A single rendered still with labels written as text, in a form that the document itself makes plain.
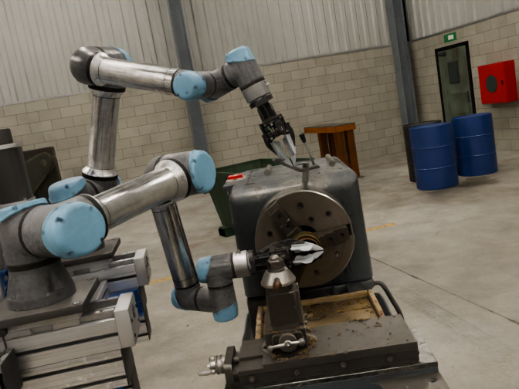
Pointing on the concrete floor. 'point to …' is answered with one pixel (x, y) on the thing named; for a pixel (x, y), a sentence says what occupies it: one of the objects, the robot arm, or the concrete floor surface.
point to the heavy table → (335, 133)
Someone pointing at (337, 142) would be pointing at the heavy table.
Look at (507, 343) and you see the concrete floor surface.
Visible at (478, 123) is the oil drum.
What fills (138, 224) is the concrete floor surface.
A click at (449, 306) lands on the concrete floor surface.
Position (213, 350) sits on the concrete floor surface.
